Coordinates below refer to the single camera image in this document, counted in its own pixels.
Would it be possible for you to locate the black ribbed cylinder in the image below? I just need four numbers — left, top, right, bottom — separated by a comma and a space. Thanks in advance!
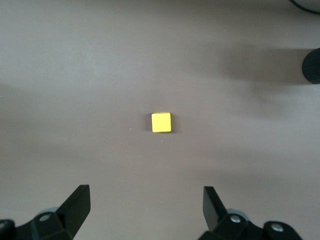
301, 47, 320, 85

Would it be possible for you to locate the yellow wooden block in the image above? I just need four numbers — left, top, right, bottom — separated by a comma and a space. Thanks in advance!
151, 111, 173, 134

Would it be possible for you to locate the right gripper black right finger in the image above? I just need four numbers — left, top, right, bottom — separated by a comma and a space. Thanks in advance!
198, 186, 304, 240

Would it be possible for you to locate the black floor cable arc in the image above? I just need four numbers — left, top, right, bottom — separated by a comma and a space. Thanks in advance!
288, 0, 320, 14

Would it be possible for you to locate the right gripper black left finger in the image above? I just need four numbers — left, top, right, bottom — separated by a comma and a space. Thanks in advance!
0, 184, 91, 240

